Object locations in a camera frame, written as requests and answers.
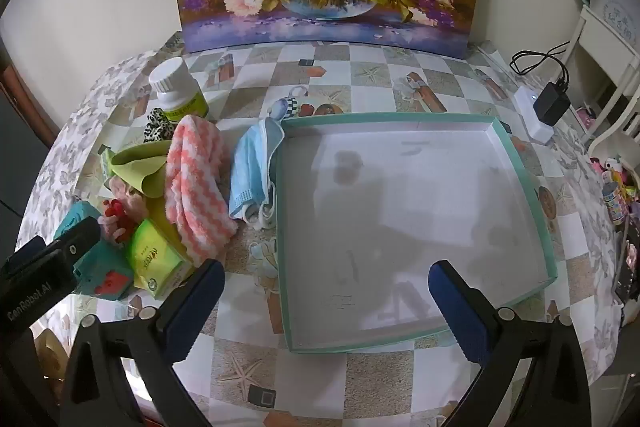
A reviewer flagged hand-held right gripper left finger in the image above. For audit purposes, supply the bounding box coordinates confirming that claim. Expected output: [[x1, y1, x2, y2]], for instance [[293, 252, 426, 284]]
[[59, 258, 227, 427]]

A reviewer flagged pink white striped towel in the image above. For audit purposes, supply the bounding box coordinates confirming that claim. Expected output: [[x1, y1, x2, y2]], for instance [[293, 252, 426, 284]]
[[165, 114, 240, 267]]

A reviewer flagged green tissue packet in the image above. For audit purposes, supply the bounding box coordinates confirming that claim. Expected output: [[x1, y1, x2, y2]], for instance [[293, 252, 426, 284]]
[[125, 219, 194, 300]]

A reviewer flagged pink fluffy scrunchie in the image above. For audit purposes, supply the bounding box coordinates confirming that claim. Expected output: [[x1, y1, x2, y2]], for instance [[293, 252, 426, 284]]
[[110, 177, 151, 219]]

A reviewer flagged small plush toy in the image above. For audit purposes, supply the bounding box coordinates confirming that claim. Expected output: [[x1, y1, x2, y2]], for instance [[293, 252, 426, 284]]
[[590, 155, 627, 182]]

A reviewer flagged white power strip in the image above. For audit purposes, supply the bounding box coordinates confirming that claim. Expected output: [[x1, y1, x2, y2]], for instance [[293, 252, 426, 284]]
[[515, 86, 555, 142]]

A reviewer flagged green tissue box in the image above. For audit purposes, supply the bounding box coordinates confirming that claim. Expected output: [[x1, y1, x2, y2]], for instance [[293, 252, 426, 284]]
[[276, 112, 558, 354]]

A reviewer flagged white printed pillow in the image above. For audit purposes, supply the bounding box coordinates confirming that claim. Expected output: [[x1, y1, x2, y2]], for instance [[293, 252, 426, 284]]
[[590, 0, 640, 38]]

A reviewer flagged white chair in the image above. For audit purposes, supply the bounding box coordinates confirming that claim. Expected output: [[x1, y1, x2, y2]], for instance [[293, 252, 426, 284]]
[[565, 4, 640, 158]]

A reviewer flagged leopard print scrunchie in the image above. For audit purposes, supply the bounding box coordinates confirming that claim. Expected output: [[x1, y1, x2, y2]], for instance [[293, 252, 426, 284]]
[[143, 108, 181, 144]]

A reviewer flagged blue face mask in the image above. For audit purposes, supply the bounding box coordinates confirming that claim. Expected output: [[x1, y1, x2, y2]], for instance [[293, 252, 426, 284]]
[[228, 117, 286, 230]]

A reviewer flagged teal box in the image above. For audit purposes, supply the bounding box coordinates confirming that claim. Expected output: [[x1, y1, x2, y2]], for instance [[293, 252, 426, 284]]
[[52, 201, 135, 301]]

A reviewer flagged black power adapter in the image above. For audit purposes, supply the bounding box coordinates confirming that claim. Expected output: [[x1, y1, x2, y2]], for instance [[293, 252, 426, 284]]
[[533, 81, 571, 126]]

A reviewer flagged black cable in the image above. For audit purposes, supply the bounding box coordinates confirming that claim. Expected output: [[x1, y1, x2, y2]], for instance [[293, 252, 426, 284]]
[[510, 41, 572, 90]]

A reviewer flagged yellow plastic piece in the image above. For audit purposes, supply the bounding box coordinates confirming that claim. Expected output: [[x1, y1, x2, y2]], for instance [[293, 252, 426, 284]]
[[145, 194, 190, 258]]

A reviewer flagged light green cloth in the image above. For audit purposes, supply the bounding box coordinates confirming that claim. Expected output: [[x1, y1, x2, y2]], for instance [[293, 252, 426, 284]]
[[102, 139, 173, 198]]

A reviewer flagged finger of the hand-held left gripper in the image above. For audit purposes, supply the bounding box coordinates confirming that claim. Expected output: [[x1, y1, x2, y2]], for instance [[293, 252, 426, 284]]
[[54, 216, 102, 264]]

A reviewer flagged white bottle with green label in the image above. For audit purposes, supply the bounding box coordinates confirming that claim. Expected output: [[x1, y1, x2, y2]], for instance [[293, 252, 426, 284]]
[[148, 57, 209, 124]]

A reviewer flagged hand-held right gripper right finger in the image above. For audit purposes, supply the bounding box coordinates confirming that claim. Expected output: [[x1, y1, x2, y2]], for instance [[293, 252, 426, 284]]
[[427, 259, 596, 427]]

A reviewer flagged brown wooden furniture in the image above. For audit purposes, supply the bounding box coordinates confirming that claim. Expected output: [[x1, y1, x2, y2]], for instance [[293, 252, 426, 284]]
[[0, 64, 62, 148]]

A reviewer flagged checkered printed tablecloth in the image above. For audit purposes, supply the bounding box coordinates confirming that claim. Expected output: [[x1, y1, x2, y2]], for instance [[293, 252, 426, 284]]
[[30, 38, 601, 427]]

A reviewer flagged grey floral tablecloth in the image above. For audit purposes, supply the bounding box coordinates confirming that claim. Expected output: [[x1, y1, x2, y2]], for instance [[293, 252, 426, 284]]
[[15, 32, 626, 383]]

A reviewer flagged red small toy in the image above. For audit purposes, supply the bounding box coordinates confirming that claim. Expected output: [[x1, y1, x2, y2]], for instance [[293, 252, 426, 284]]
[[101, 198, 138, 244]]

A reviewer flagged colourful patterned cup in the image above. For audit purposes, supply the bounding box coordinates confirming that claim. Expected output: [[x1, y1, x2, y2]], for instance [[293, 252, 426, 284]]
[[601, 182, 628, 224]]

